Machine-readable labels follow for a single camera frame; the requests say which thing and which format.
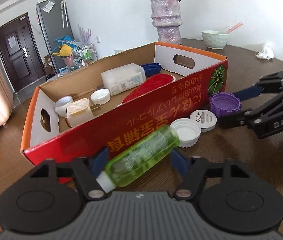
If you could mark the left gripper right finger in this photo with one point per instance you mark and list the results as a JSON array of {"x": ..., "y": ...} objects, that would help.
[{"x": 192, "y": 170}]

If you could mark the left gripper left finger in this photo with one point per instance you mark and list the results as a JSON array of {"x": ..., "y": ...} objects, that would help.
[{"x": 85, "y": 172}]

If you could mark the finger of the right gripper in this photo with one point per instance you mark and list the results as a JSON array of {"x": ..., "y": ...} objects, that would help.
[
  {"x": 248, "y": 93},
  {"x": 237, "y": 119}
]

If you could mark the purple ridged cap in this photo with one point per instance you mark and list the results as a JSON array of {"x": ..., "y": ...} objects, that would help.
[{"x": 224, "y": 104}]

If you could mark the white round labelled disc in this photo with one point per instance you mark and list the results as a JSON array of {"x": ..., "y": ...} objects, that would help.
[{"x": 206, "y": 119}]

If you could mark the white ridged lid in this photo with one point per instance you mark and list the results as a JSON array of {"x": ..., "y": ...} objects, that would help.
[{"x": 188, "y": 131}]

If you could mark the green spray bottle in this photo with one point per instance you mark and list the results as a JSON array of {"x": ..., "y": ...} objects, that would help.
[{"x": 138, "y": 159}]

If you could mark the white power adapter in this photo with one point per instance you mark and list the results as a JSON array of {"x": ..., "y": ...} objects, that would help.
[{"x": 80, "y": 111}]

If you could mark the white ramekin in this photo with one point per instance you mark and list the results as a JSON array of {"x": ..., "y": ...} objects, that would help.
[{"x": 62, "y": 104}]

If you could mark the white red brush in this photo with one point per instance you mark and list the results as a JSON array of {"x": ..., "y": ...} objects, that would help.
[{"x": 151, "y": 84}]

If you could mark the blue ridged cap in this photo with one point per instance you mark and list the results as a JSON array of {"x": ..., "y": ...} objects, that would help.
[{"x": 151, "y": 69}]

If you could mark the white tape roll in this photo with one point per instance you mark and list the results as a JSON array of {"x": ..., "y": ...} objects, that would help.
[{"x": 100, "y": 96}]

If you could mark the crumpled white tissue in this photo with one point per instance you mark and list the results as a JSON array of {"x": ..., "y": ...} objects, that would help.
[{"x": 266, "y": 53}]

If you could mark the pale green bowl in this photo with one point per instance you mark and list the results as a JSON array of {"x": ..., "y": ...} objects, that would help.
[{"x": 214, "y": 39}]

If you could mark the pink spoon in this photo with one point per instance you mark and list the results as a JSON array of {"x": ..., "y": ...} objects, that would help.
[{"x": 238, "y": 25}]

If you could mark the red cardboard box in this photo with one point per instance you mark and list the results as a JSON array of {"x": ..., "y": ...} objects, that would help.
[{"x": 118, "y": 125}]

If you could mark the cart with clutter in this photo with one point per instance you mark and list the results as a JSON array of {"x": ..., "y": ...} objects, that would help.
[{"x": 67, "y": 52}]

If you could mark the purple textured vase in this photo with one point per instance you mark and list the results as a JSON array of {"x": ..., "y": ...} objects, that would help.
[{"x": 166, "y": 18}]

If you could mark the dark brown door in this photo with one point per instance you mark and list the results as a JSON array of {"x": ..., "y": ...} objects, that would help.
[{"x": 19, "y": 53}]

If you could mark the grey refrigerator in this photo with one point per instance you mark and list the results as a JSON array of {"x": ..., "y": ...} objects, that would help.
[{"x": 53, "y": 26}]

